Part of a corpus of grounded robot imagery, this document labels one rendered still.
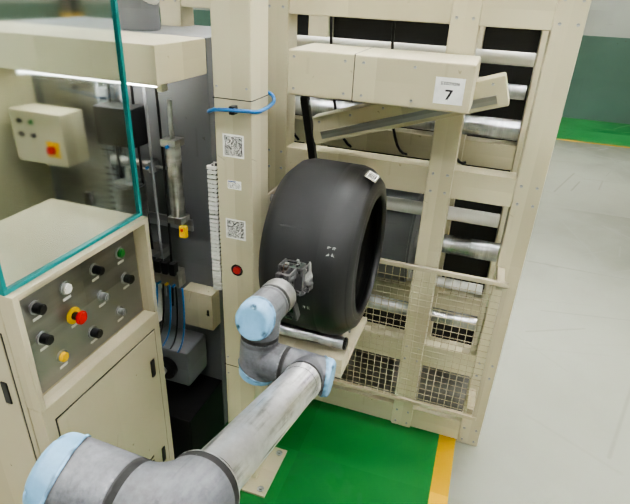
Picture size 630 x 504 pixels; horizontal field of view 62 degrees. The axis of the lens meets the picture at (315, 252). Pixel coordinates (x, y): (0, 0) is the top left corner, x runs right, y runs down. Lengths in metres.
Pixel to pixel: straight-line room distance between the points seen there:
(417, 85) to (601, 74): 9.22
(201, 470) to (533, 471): 2.22
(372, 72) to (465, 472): 1.83
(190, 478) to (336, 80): 1.37
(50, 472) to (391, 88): 1.41
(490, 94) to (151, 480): 1.53
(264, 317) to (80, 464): 0.53
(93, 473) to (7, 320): 0.81
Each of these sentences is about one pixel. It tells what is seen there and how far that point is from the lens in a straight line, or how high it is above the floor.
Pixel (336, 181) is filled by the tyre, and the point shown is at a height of 1.45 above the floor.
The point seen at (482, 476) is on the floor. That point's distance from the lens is 2.72.
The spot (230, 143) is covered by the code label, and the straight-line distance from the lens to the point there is 1.70.
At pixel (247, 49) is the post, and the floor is 1.80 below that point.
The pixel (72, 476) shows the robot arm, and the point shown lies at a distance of 0.79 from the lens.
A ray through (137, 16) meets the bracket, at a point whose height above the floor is 1.85.
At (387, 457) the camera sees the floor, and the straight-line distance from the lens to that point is 2.67.
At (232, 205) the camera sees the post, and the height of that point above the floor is 1.31.
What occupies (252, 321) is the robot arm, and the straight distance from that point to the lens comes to 1.18.
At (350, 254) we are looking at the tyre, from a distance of 1.51.
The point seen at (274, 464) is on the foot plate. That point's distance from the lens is 2.59.
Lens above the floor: 1.98
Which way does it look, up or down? 27 degrees down
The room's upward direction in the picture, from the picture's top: 3 degrees clockwise
